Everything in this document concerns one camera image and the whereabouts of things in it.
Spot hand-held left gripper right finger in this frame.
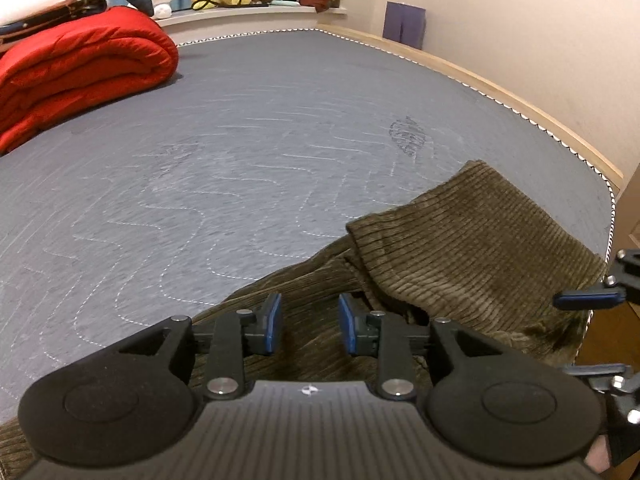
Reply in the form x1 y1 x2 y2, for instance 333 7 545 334
338 292 506 402

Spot dark patterned cloth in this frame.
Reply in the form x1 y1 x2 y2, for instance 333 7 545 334
0 0 108 37

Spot red folded quilt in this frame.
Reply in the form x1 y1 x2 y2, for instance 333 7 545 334
0 6 180 156

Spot grey quilted mattress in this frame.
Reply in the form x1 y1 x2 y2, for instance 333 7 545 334
0 27 616 426

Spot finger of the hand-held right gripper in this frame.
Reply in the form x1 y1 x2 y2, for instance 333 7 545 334
564 364 633 380
553 282 628 312

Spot purple box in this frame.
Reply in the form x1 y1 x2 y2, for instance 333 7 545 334
383 1 427 51

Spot olive corduroy pants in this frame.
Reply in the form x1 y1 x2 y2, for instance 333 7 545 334
0 160 608 480

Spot wooden bed frame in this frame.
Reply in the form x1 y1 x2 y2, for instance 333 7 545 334
315 22 625 193

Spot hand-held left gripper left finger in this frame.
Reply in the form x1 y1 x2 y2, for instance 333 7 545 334
105 292 283 402

